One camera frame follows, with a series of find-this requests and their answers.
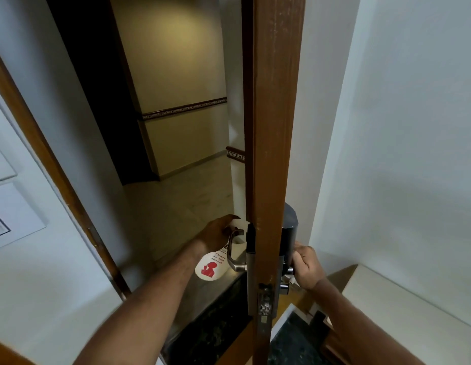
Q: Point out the patterned brown wall border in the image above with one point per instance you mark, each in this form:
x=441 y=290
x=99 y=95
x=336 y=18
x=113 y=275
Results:
x=182 y=108

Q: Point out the dark wooden corridor door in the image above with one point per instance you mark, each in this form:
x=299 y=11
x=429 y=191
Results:
x=102 y=91

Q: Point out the white framed wall notice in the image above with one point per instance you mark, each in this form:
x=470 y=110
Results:
x=14 y=216

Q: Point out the person's right thumb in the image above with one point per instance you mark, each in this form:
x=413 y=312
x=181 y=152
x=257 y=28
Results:
x=300 y=250

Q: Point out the brown wooden door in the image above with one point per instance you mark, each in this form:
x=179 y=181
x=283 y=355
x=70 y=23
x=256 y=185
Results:
x=273 y=110

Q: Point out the metal door latch plate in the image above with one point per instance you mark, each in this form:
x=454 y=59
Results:
x=262 y=300

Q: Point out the person's right forearm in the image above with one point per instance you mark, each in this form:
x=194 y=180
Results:
x=357 y=326

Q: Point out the person's left fingers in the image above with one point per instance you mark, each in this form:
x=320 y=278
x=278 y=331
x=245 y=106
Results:
x=227 y=221

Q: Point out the person's right hand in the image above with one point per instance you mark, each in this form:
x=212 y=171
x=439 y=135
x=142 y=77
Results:
x=311 y=267

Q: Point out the white wall panel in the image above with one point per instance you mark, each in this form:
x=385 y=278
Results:
x=1 y=163

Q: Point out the black electronic door lock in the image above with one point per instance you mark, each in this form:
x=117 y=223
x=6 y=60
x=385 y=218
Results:
x=290 y=231

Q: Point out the white red door hanger sign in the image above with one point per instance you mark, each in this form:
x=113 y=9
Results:
x=211 y=266

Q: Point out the brown wooden door frame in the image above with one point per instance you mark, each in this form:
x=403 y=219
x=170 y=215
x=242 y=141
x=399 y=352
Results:
x=49 y=159

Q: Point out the person's left hand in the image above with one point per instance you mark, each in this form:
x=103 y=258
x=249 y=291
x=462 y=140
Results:
x=211 y=233

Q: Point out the person's left forearm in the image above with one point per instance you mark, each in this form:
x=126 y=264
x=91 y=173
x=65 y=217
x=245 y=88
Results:
x=151 y=300

